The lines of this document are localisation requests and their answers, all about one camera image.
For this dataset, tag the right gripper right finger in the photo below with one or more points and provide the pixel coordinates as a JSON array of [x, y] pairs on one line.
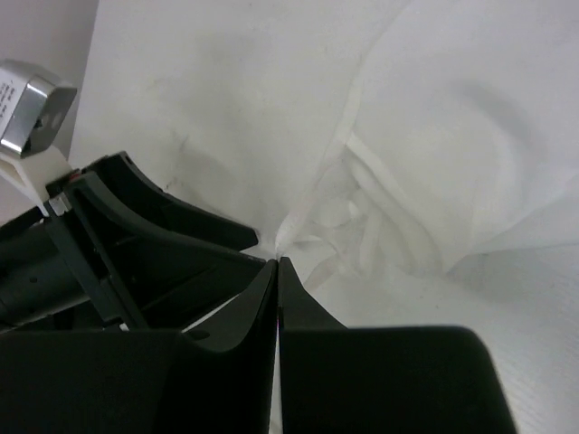
[[412, 379]]

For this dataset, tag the white tank top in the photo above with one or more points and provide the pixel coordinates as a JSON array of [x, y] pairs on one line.
[[459, 137]]

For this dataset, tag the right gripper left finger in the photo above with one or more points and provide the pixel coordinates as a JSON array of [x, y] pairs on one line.
[[223, 372]]

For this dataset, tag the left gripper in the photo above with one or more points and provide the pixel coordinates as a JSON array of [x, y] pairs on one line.
[[126, 254]]

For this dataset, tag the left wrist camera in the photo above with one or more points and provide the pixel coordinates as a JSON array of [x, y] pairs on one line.
[[34, 103]]

